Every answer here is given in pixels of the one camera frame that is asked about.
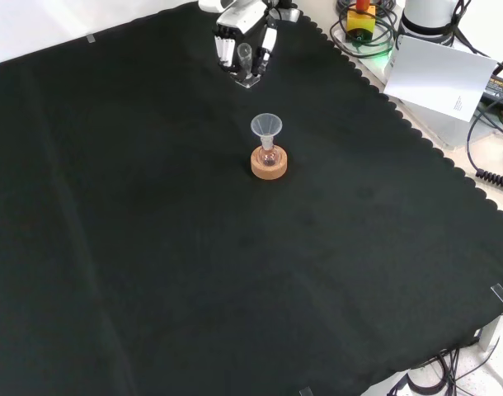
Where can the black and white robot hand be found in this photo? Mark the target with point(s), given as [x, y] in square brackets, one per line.
[240, 18]

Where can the clear graduated cylinder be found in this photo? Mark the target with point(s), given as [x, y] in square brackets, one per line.
[245, 57]

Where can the clear round-bottom flask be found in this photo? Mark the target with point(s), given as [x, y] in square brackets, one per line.
[269, 156]

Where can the clear plastic funnel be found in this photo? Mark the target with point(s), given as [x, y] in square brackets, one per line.
[266, 125]

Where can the yellow stop button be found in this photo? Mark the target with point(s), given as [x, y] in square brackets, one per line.
[360, 24]

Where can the pale board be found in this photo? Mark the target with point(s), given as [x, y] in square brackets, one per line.
[437, 76]

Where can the black cloth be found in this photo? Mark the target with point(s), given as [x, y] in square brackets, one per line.
[194, 255]

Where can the black power adapter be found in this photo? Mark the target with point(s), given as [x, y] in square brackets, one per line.
[499, 88]

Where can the white metal bracket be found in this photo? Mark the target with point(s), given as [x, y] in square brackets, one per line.
[496, 328]

